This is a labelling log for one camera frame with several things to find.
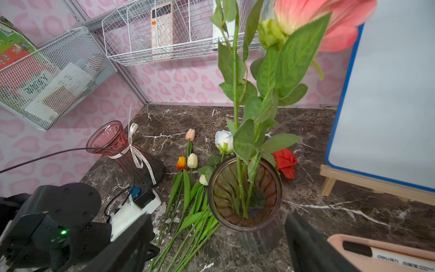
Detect left red glass vase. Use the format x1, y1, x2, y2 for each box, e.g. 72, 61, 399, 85
86, 120, 165, 190

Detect pink plastic tray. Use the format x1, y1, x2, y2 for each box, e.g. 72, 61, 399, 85
327, 234, 435, 272

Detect red artificial rose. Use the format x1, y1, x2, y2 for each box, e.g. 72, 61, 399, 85
272, 148, 298, 180

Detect orange artificial tulip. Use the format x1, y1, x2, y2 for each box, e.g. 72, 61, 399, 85
149, 156, 188, 272

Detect red glass vase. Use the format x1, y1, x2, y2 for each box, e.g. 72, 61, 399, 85
208, 156, 283, 254
86, 120, 165, 190

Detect blue framed whiteboard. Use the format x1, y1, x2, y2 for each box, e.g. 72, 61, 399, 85
326, 1, 435, 192

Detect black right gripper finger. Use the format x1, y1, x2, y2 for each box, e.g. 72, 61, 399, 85
284, 212, 358, 272

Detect white paper booklet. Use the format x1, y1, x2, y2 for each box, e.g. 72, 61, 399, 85
24, 63, 93, 122

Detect black white whiteboard marker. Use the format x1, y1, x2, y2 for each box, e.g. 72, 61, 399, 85
342, 241, 435, 272

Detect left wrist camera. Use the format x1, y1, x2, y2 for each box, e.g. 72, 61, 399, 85
109, 190, 162, 242

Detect right red glass vase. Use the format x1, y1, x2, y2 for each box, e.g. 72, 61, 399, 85
208, 156, 283, 254

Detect wooden easel stand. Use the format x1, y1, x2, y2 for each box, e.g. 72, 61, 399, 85
319, 164, 435, 206

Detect white mesh side basket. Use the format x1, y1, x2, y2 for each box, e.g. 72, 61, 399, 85
1, 27, 117, 131

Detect white artificial tulip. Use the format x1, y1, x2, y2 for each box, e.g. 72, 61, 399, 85
182, 175, 211, 259
173, 153, 198, 235

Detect white artificial rose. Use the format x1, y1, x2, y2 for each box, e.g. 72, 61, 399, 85
217, 1, 263, 218
172, 130, 233, 272

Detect green red book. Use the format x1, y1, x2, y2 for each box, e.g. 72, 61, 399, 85
0, 16, 48, 103

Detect pink artificial tulip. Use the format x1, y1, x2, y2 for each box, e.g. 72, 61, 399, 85
169, 129, 196, 231

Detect white wire wall basket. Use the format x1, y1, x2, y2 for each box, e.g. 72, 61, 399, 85
101, 0, 262, 67

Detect pink artificial rose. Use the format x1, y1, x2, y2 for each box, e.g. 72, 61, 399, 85
234, 0, 378, 218

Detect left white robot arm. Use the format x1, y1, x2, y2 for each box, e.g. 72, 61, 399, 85
1, 169, 160, 272

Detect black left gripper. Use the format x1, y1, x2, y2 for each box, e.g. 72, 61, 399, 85
49, 214, 160, 272

